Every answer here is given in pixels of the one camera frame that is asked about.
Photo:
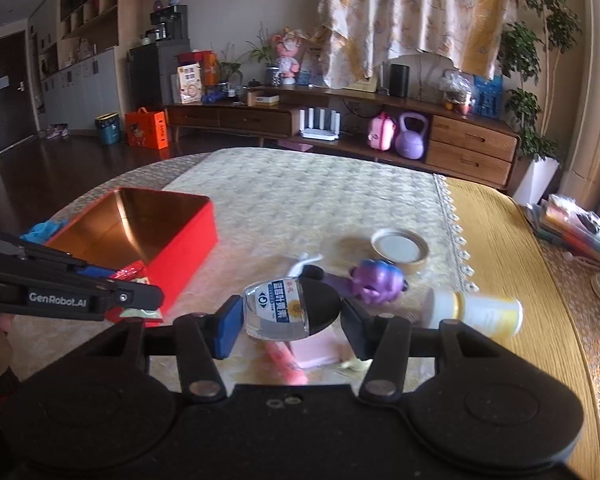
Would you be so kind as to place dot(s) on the pink lip balm tube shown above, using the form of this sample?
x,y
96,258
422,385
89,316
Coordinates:
x,y
286,364

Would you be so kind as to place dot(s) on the pink doll figure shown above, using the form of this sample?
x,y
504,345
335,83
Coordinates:
x,y
287,45

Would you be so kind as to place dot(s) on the stack of books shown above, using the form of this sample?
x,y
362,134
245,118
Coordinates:
x,y
560,221

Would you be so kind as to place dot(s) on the round gold tin lid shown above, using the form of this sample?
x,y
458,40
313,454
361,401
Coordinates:
x,y
403,248

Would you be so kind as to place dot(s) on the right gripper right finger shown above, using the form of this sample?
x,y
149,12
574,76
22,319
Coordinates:
x,y
361,329

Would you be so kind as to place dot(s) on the pink toy bag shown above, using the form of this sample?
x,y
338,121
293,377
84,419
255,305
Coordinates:
x,y
381,131

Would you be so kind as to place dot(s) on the black cylindrical speaker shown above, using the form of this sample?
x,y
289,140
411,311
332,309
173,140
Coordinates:
x,y
399,80

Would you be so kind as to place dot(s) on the blue rubber gloves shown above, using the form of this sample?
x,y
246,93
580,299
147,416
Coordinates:
x,y
43,232

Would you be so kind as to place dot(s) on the white wifi router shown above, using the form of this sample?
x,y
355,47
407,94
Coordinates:
x,y
321,124

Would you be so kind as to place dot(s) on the floral curtain cloth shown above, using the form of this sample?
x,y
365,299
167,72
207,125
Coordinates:
x,y
357,36

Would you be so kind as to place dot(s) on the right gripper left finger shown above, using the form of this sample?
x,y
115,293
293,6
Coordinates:
x,y
228,322

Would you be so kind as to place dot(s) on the purple toy figure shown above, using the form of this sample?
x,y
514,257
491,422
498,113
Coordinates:
x,y
376,282

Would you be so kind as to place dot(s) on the orange gift box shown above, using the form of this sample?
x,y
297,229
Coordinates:
x,y
145,129

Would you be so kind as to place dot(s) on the wooden TV cabinet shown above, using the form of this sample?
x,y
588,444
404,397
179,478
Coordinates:
x,y
471,148

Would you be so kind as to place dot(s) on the cereal box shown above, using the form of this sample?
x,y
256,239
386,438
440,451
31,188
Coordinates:
x,y
189,83

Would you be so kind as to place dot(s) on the purple kettlebell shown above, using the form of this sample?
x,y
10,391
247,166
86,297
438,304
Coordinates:
x,y
410,142

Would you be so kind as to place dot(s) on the potted green tree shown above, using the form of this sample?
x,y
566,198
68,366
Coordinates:
x,y
531,48

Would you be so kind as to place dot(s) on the white sunglasses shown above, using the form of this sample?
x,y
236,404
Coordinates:
x,y
301,262

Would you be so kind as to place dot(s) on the red metal tin box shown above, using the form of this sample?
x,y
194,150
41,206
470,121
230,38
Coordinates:
x,y
171,233

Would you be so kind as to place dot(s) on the white yellow cream jar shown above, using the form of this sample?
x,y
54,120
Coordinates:
x,y
491,316

